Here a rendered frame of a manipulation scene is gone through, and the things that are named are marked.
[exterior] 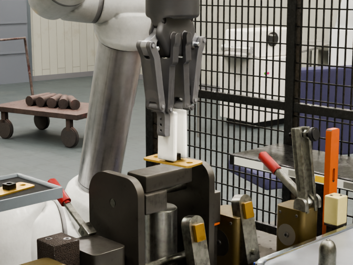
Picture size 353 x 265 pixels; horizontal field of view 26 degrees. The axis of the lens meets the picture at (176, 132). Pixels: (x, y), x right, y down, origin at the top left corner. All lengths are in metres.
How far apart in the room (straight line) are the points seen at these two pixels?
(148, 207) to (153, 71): 0.32
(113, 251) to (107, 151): 0.53
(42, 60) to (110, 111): 10.50
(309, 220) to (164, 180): 0.40
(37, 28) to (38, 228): 10.37
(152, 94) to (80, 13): 0.53
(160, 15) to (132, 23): 0.55
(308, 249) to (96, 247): 0.45
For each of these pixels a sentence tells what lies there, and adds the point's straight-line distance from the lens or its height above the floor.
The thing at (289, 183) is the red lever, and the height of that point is 1.10.
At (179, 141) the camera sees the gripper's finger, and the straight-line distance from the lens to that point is 1.10.
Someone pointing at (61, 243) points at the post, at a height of 1.10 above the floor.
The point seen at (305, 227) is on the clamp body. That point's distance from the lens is 1.58.
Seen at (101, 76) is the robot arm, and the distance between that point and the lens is 1.67.
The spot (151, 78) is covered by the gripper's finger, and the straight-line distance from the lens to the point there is 1.04.
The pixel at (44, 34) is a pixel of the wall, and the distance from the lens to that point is 12.17.
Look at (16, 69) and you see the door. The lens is 11.90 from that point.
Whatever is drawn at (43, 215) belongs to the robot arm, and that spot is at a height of 0.97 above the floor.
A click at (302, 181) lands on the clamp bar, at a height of 1.11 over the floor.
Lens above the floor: 1.50
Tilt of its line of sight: 11 degrees down
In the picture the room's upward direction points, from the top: straight up
